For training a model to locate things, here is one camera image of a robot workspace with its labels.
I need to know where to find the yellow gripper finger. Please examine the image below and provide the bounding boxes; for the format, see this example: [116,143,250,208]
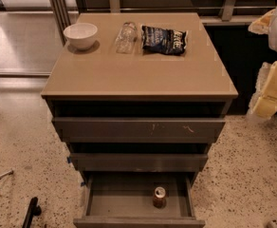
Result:
[248,9,274,34]
[251,61,277,119]

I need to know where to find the red coke can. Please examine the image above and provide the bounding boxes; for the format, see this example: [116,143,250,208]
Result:
[153,186,166,208]

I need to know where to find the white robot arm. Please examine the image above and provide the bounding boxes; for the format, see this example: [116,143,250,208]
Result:
[248,7,277,120]

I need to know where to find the grey drawer cabinet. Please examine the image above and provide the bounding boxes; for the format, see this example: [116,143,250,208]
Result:
[40,12,239,228]

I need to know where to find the grey open bottom drawer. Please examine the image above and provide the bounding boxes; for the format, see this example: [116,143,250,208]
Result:
[73,172,205,228]

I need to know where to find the grey middle drawer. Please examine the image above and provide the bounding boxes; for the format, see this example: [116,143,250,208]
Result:
[70,153,208,172]

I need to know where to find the grey top drawer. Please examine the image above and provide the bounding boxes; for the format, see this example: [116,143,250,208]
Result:
[52,117,225,143]

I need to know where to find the dark blue chip bag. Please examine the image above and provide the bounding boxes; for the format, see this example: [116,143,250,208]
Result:
[141,26,188,55]

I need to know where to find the clear plastic water bottle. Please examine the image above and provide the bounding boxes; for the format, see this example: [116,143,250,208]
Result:
[116,22,138,54]

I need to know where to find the white ceramic bowl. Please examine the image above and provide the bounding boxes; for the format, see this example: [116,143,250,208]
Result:
[64,23,98,50]

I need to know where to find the blue tape pieces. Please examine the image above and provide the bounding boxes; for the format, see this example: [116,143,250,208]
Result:
[66,157,72,163]

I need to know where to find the black tool on floor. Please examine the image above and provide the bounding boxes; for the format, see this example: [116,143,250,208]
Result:
[22,197,42,228]

